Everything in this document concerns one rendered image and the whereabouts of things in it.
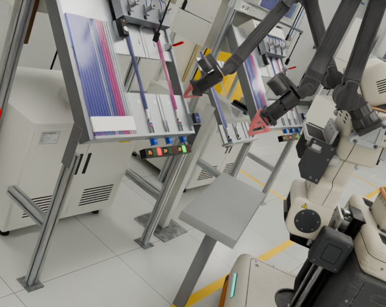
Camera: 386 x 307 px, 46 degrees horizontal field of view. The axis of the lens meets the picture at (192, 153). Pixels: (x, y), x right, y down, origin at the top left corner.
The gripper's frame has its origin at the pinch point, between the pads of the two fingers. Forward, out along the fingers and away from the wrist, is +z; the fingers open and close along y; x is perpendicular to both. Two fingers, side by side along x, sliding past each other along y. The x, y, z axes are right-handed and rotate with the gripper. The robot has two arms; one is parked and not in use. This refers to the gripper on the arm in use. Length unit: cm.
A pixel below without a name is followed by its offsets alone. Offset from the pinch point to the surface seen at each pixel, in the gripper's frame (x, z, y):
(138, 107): -1.7, 15.3, 15.3
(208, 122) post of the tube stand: 4.0, 20.4, -45.5
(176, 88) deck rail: -12.6, 15.1, -19.5
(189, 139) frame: 12.5, 22.8, -25.4
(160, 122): 5.4, 16.2, 2.8
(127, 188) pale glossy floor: 13, 105, -58
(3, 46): -47, 48, 47
